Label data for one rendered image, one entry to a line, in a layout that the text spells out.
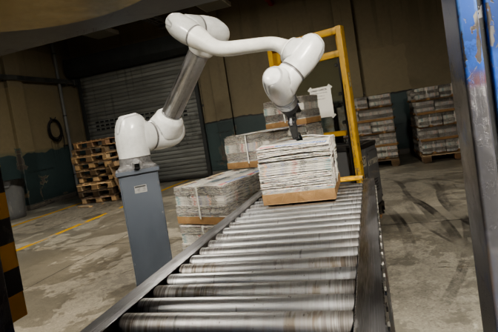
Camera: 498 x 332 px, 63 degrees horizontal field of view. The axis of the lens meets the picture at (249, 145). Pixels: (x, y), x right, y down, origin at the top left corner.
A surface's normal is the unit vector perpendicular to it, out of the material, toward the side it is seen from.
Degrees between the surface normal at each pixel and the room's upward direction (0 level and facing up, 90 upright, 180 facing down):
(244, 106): 90
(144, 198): 90
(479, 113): 90
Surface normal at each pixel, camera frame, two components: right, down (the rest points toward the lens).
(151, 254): 0.29, 0.00
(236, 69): -0.29, 0.10
